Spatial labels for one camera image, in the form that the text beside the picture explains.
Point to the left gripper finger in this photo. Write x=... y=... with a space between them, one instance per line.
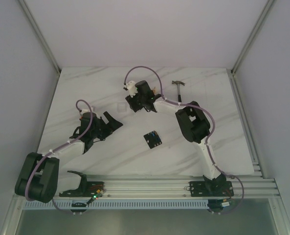
x=105 y=131
x=113 y=124

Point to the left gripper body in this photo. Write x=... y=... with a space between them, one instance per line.
x=103 y=125

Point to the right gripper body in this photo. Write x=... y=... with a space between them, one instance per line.
x=142 y=100

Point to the clear plastic fuse box cover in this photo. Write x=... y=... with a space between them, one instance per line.
x=121 y=107

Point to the black fuse box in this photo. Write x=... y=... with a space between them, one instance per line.
x=152 y=139

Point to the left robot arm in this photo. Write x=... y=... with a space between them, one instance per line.
x=41 y=178

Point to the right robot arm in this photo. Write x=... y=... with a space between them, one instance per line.
x=193 y=125

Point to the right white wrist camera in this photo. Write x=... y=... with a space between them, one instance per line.
x=131 y=88

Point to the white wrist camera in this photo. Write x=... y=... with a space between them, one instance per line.
x=91 y=109
x=131 y=88

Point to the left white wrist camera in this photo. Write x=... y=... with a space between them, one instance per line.
x=91 y=109

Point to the claw hammer black handle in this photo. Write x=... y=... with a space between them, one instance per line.
x=178 y=84

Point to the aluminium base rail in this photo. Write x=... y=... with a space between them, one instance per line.
x=174 y=187

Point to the white slotted cable duct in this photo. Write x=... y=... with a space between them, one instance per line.
x=120 y=204

